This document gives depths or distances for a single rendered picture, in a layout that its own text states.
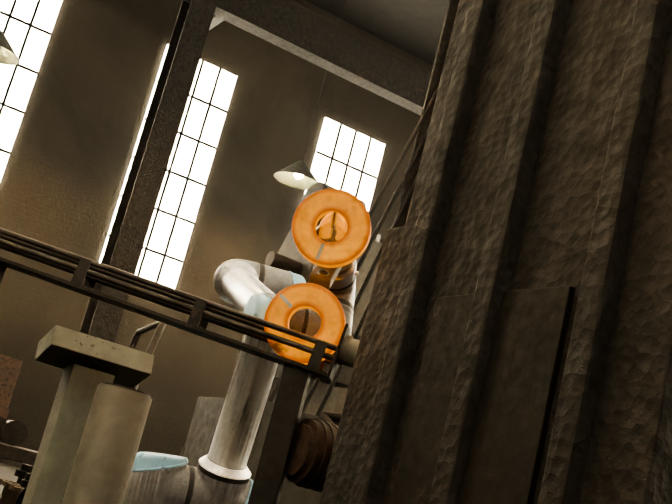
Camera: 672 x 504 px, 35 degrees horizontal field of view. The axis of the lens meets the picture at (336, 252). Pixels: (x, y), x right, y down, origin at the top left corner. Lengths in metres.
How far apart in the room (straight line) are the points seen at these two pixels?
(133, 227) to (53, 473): 7.91
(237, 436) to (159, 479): 0.23
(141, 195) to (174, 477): 7.52
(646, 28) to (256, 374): 1.69
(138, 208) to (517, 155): 8.82
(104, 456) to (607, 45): 1.31
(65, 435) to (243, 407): 0.63
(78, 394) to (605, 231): 1.40
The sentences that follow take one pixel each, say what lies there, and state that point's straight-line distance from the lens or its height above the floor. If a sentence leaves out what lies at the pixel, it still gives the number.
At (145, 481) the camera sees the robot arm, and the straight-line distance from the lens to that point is 2.92.
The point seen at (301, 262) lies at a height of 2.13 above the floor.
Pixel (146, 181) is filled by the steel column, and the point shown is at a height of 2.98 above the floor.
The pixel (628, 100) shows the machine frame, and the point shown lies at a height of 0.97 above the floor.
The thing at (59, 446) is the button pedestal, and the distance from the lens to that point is 2.42.
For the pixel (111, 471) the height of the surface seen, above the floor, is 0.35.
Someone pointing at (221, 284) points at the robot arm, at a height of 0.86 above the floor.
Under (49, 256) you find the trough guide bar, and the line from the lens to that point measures 2.14.
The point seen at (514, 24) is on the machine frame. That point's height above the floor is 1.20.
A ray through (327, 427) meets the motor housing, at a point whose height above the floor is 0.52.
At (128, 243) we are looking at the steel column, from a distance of 10.21.
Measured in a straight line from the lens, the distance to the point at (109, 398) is 2.27.
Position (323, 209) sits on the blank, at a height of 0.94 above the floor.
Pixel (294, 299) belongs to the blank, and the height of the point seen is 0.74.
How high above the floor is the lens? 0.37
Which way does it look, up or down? 14 degrees up
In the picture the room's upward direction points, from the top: 14 degrees clockwise
